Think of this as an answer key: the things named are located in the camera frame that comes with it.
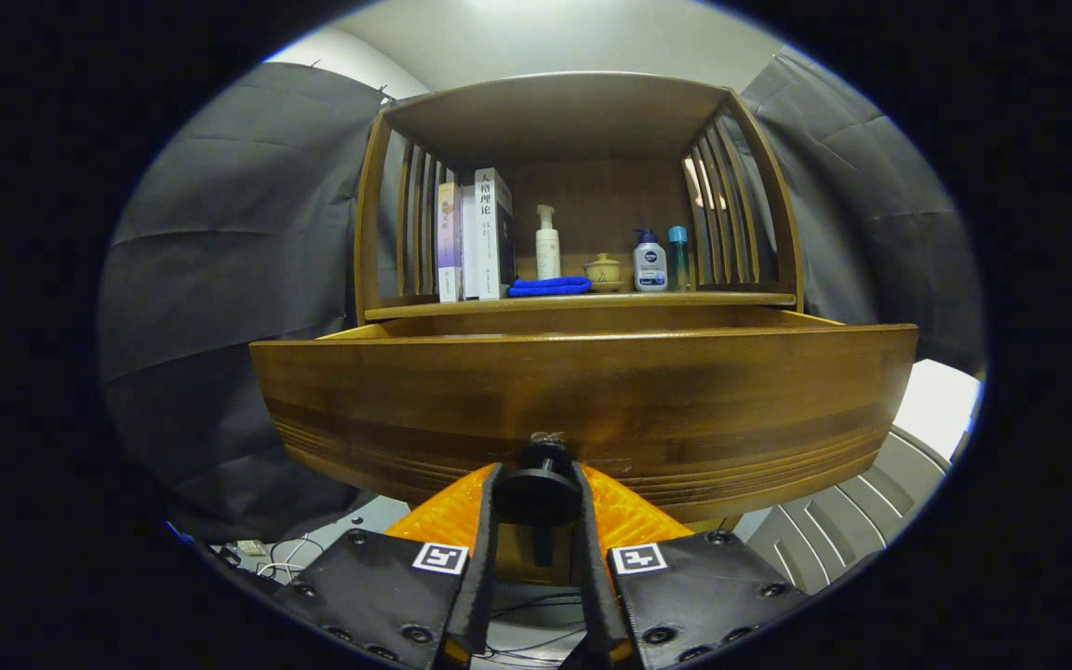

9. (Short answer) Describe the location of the white side cabinet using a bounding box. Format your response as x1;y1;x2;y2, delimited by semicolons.
745;358;984;596

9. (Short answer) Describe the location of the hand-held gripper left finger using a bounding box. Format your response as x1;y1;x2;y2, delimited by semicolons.
271;462;505;670

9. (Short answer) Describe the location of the beige lidded teacup with saucer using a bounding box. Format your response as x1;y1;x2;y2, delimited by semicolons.
583;253;623;293

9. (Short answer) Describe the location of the brown wooden countertop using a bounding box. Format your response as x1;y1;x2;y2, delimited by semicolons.
364;291;797;322

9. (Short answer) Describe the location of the blue folded cloth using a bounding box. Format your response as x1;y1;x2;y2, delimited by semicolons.
508;275;593;298

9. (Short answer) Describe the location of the black drawer knob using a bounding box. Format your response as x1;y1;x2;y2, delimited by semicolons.
496;437;583;529

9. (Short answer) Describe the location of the purple book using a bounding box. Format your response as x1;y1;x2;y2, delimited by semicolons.
436;181;464;303

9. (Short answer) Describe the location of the thick white and black book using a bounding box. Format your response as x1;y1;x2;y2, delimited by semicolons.
474;167;516;301

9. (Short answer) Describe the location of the wooden cabinet door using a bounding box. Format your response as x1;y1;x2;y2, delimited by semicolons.
497;526;546;585

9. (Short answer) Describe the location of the brown wooden drawer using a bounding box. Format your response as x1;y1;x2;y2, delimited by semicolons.
249;307;918;524

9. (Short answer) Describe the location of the thin white book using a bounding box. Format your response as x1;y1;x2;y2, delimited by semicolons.
460;183;481;301

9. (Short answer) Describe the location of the white bottle with blue cap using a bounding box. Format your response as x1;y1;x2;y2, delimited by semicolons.
633;229;669;292

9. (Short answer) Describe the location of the white cable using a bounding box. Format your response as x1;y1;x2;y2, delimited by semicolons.
255;533;325;584

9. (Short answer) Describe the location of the teal bottle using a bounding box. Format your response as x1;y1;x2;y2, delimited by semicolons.
667;226;691;292

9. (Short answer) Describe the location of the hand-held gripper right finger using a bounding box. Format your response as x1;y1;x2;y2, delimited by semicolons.
571;461;814;670

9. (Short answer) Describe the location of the white pump bottle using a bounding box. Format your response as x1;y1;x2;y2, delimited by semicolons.
535;205;562;281

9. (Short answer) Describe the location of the brown wooden cabinet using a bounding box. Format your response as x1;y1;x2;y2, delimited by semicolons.
353;72;805;587

